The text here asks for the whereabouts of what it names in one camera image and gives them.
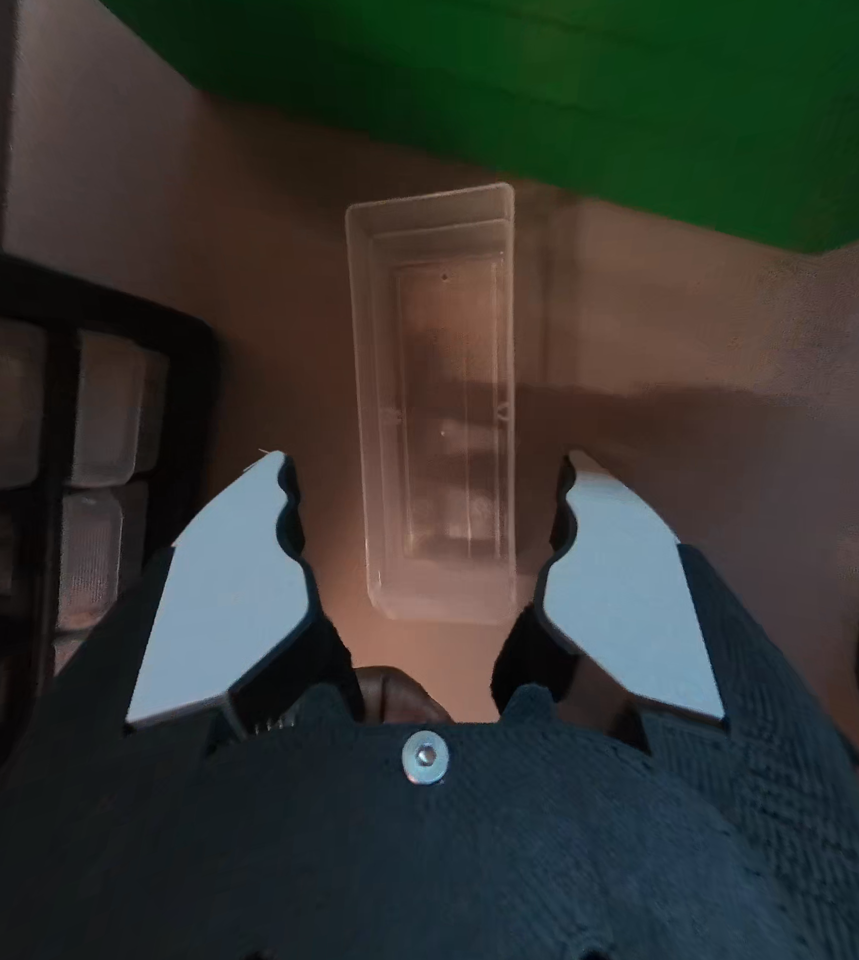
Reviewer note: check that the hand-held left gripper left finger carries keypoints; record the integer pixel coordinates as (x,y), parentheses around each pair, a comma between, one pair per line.
(219,600)

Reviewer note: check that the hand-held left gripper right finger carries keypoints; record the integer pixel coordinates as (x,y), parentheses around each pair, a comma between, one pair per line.
(624,592)

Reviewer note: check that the black drawer cabinet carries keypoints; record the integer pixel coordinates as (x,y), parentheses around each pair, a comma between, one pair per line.
(47,450)

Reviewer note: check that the clear plastic drawer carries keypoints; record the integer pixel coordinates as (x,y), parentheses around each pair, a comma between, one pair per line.
(437,390)

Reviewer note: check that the row of translucent cabinet drawers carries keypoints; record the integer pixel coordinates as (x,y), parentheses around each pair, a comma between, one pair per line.
(103,405)

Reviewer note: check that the green plastic bin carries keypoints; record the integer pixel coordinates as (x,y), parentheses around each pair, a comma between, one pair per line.
(587,90)

